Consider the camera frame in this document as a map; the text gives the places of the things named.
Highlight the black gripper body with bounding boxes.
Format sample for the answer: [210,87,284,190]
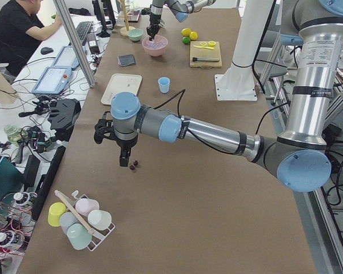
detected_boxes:
[116,134,138,157]
[149,13,161,31]

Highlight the dark red cherries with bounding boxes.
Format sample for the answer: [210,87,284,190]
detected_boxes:
[129,160,139,171]

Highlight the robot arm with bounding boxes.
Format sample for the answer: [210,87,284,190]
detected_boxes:
[110,1,343,192]
[146,0,216,41]

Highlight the pink bowl of ice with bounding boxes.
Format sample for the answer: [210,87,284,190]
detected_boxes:
[142,35,169,57]

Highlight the light blue plastic cup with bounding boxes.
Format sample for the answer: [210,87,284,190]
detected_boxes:
[158,76,170,94]

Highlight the pink cup on rack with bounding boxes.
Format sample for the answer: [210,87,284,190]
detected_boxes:
[75,198,99,217]

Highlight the white cup on rack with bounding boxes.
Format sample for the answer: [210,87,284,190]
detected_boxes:
[87,209,112,231]

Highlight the grey cup on rack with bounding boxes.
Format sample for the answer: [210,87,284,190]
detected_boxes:
[59,212,78,235]

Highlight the yellow cup on rack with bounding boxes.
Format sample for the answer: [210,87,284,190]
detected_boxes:
[47,202,67,227]

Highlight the mint cup on rack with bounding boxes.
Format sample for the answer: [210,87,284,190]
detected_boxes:
[66,223,92,250]

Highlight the mint green bowl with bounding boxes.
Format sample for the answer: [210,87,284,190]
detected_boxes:
[127,29,143,42]

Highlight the wooden glass stand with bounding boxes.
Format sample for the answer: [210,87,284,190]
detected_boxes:
[117,0,134,37]

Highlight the yellow lemon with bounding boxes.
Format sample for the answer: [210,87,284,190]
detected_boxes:
[189,31,198,41]
[181,28,192,37]

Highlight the green lime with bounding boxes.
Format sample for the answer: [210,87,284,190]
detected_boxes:
[182,37,190,45]

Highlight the grey folded cloth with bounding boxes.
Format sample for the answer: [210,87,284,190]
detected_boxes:
[118,54,136,67]

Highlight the yellow plastic knife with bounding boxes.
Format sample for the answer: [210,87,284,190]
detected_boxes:
[193,45,215,50]

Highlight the steel muddler black tip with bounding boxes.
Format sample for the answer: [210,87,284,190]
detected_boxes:
[192,57,220,62]

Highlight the wooden cutting board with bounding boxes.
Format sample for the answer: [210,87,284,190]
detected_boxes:
[189,41,222,69]

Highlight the cream rabbit tray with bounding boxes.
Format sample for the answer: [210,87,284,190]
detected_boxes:
[101,73,142,106]

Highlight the black keyboard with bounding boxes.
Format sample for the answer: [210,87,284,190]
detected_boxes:
[75,21,93,46]

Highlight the blue teach pendant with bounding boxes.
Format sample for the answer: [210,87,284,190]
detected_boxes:
[31,66,72,95]
[52,46,79,70]

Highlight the person in black shirt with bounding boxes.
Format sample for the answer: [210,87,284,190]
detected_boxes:
[0,0,62,76]

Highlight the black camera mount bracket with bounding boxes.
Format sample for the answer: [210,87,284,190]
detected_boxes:
[141,8,150,15]

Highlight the aluminium frame post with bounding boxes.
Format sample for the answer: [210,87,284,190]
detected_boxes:
[53,0,95,88]

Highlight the white wire cup rack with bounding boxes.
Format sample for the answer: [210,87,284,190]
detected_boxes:
[54,190,115,251]

